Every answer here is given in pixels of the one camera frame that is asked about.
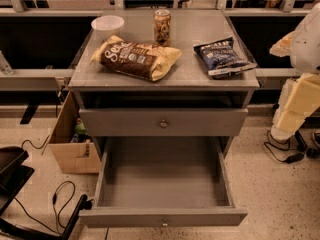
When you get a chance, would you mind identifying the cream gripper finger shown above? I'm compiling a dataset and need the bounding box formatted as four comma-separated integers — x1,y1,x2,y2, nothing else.
269,31,294,57
271,73,320,141

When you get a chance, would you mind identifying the orange patterned drink can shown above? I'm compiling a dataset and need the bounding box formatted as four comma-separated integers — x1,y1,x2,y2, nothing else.
154,9,171,46

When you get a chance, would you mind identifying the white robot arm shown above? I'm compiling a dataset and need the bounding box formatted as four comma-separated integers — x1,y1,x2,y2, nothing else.
270,3,320,141

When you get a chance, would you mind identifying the grey drawer cabinet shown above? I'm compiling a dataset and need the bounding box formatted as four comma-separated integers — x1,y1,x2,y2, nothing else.
70,9,258,151

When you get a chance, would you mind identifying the open grey middle drawer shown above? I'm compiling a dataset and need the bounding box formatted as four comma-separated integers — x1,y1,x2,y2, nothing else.
80,137,247,228

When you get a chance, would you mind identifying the closed grey upper drawer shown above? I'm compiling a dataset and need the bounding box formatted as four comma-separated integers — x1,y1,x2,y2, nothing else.
79,108,248,137

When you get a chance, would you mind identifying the black desk leg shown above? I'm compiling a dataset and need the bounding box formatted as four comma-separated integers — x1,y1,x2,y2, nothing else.
294,131,307,152

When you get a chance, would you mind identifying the blue snack bag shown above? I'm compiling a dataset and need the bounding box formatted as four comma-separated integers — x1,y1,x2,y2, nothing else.
193,37,257,79

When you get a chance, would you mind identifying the brown yellow chip bag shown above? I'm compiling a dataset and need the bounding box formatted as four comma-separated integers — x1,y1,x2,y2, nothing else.
91,35,182,82

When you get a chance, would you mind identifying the green bottle in box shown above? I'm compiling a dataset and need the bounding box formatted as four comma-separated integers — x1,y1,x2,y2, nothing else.
74,118,87,135

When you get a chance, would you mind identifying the cardboard box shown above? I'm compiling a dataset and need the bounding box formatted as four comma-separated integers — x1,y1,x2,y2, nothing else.
48,92,101,174

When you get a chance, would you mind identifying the black chair base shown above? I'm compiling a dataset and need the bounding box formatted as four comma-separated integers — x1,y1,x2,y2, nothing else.
0,146,93,240

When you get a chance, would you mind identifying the black power adapter cable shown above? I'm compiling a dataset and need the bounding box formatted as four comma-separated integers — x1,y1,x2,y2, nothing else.
263,130,305,164

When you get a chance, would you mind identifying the black floor cable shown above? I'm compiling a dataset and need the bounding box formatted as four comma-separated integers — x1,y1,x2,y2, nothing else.
13,180,77,236

